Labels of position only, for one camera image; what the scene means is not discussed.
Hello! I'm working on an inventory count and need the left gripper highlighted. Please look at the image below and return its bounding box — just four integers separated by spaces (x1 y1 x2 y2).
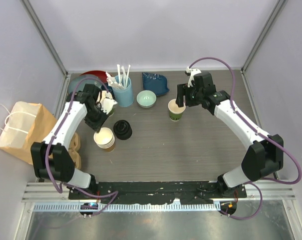
85 105 110 133

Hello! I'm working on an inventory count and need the brown paper cup stack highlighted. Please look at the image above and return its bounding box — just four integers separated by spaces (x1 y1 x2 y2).
93 127 115 152

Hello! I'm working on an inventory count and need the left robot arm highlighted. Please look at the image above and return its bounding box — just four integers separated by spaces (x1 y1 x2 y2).
31 83 117 200

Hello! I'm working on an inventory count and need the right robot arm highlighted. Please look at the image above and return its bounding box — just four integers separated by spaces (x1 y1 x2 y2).
175 69 283 198

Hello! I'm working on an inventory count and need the green paper cup stack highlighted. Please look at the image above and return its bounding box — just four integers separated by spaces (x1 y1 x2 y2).
108 105 116 117

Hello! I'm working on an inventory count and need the dark blue leaf-shaped plate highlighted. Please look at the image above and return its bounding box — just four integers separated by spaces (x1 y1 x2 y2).
142 72 170 96

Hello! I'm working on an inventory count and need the black lid stack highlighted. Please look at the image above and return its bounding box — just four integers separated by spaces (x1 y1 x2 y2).
113 119 133 140

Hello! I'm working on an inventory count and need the pale green ceramic bowl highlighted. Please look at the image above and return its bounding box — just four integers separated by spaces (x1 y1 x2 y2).
136 90 157 108

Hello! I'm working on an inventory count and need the grey-blue round plate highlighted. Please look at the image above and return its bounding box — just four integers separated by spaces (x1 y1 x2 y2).
67 74 103 95

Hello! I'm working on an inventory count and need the light blue straw holder cup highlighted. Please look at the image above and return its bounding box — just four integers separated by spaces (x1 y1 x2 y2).
112 78 134 107

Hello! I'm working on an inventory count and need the cardboard cup carrier stack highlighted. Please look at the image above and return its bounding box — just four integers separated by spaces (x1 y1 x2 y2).
68 133 82 170

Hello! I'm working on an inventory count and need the red round plate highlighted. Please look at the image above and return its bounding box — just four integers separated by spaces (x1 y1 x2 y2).
81 70 107 84

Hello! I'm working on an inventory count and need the brown paper bag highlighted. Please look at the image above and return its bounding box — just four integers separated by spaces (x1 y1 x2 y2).
0 101 57 165

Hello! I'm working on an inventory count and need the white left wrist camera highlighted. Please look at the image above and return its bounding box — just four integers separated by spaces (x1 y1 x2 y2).
96 90 118 115

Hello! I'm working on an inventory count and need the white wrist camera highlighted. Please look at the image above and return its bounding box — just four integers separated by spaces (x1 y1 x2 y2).
96 90 118 115
185 67 202 88

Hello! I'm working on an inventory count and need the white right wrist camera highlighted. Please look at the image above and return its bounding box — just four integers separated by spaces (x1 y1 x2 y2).
185 67 202 88

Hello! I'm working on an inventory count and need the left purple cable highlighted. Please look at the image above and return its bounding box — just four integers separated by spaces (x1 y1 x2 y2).
45 77 119 219

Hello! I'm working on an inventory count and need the purple cable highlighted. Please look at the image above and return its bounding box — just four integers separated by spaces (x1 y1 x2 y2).
45 77 119 219
187 56 302 221

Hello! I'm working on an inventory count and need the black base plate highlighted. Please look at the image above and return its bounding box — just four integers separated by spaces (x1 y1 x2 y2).
83 181 247 205

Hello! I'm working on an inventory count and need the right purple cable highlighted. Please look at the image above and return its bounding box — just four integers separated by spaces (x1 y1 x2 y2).
187 56 302 221

